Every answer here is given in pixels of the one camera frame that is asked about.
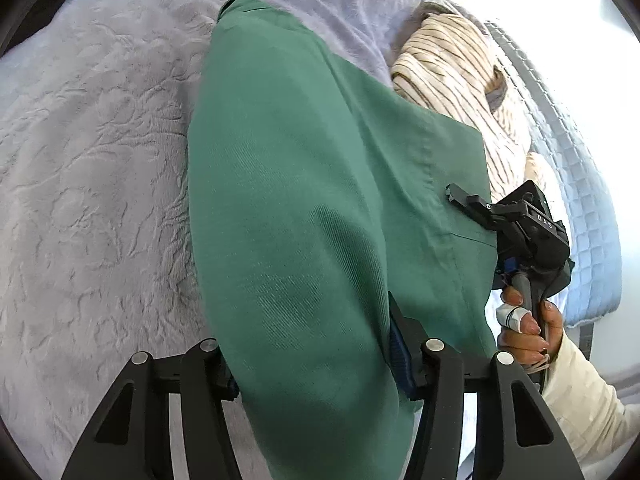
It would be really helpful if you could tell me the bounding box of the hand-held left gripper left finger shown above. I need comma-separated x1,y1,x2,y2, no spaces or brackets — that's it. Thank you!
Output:
61,338,251,480

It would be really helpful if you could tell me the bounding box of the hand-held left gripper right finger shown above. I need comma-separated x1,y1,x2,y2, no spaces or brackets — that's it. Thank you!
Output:
387,292,586,480

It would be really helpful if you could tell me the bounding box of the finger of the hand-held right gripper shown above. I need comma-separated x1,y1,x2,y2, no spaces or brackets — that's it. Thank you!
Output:
446,184,501,231

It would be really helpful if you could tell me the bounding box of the green garment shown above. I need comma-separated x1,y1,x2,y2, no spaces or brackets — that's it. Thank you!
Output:
187,0,501,480

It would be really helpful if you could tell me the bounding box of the person's right hand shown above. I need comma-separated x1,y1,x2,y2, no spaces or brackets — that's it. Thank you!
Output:
496,285,566,368

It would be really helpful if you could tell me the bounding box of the pale quilted bed cover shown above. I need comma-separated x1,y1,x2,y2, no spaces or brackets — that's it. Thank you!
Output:
480,17,623,326

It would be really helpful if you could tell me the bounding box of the beige striped cloth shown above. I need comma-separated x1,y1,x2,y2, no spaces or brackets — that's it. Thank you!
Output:
390,2,558,203

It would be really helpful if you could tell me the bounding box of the lavender textured blanket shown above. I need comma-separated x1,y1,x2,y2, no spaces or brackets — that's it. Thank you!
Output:
0,0,441,480

